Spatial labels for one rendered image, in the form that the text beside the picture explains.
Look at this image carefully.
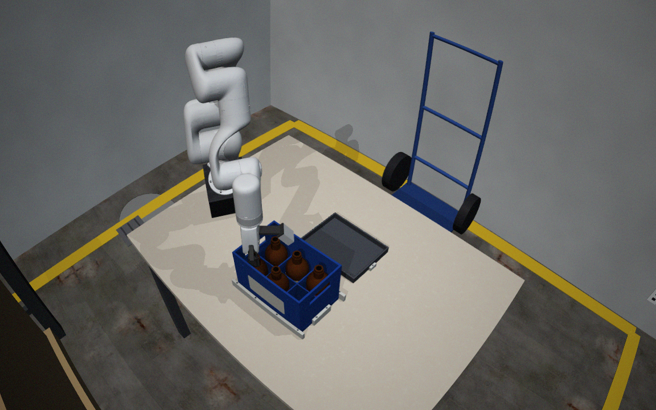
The dark blue crate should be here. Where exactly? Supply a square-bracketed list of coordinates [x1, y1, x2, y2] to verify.
[236, 234, 342, 332]

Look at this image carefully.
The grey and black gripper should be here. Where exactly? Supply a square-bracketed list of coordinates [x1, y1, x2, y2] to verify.
[237, 220, 263, 267]

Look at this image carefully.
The brown glass bottle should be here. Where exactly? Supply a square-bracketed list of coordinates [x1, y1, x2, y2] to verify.
[254, 254, 268, 276]
[285, 251, 309, 282]

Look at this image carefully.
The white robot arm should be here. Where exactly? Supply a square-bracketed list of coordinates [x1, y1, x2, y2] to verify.
[183, 38, 263, 227]

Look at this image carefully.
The orange bottle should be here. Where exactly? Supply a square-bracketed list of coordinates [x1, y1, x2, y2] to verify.
[267, 266, 290, 292]
[306, 265, 330, 296]
[265, 236, 288, 266]

